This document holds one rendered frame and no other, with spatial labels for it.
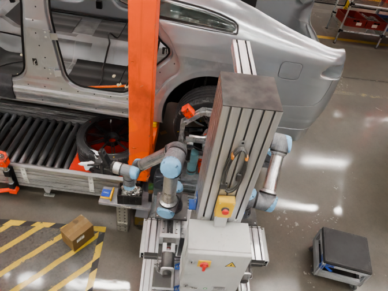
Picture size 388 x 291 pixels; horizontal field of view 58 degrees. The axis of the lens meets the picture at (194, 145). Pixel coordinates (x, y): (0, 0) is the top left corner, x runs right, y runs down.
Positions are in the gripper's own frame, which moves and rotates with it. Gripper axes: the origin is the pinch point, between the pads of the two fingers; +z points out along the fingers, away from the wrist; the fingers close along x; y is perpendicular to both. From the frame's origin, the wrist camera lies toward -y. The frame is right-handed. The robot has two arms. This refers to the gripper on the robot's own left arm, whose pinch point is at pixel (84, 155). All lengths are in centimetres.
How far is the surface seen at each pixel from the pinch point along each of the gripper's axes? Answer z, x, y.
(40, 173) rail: 71, 52, 84
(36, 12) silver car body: 80, 82, -48
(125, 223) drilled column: -13, 43, 105
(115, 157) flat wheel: 12, 76, 64
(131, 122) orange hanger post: -12.3, 47.9, 0.7
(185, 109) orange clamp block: -42, 85, 1
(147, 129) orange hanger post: -24, 50, 4
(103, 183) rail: 16, 62, 85
